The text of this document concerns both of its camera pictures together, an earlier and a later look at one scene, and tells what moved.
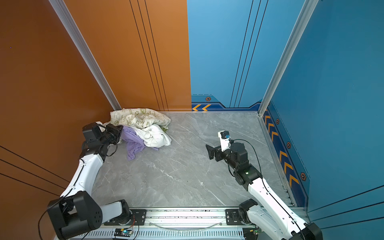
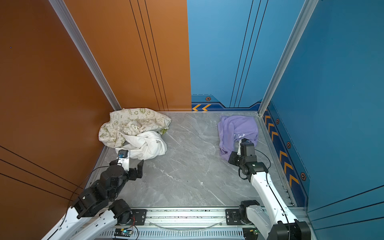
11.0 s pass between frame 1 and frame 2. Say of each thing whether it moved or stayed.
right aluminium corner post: stayed
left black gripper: moved
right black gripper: moved
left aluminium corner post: stayed
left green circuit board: stayed
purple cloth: moved
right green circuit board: stayed
